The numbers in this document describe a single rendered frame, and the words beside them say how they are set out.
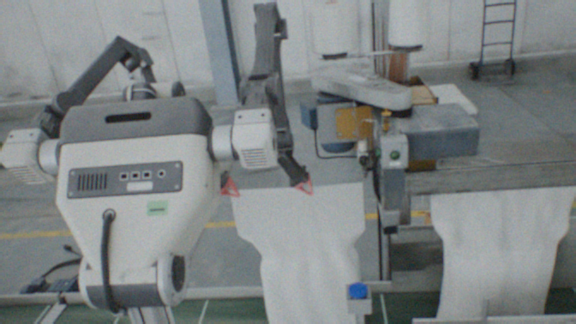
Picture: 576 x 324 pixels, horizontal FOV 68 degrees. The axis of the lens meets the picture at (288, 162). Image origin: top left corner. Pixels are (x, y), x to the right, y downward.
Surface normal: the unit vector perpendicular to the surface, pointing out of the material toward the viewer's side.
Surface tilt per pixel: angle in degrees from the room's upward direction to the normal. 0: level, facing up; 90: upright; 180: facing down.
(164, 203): 50
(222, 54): 90
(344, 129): 90
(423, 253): 90
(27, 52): 90
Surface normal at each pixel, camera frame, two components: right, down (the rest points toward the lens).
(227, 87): -0.08, 0.43
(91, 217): -0.13, -0.25
